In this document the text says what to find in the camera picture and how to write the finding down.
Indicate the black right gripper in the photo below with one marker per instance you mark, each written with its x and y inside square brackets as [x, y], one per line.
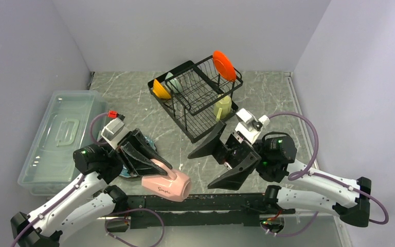
[235, 148]

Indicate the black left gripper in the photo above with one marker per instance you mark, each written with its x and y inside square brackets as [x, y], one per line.
[129, 148]

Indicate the teal scalloped plate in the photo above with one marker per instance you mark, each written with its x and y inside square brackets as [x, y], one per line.
[149, 141]

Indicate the pink mug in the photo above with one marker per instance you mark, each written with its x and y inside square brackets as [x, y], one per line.
[174, 186]

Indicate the pale yellow mug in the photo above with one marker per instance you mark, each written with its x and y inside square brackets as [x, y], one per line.
[222, 108]

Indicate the yellow ribbed bowl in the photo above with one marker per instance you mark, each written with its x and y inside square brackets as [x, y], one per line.
[160, 91]

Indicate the black wire dish rack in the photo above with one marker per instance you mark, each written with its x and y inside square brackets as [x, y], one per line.
[192, 110]

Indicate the light green ceramic bowl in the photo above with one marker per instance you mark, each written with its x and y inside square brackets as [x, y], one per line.
[173, 83]

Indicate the orange plate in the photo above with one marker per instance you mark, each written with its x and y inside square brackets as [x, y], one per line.
[223, 66]

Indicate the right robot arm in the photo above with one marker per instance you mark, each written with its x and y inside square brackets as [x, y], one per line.
[291, 184]

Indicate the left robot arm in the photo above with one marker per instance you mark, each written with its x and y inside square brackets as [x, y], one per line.
[91, 194]

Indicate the clear plastic storage box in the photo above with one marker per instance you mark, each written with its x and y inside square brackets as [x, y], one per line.
[65, 127]

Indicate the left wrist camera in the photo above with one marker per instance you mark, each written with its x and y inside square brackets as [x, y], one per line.
[114, 129]

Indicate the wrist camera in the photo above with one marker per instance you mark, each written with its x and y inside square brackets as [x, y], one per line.
[249, 126]
[114, 129]

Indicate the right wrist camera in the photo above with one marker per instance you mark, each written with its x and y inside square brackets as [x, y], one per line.
[249, 126]

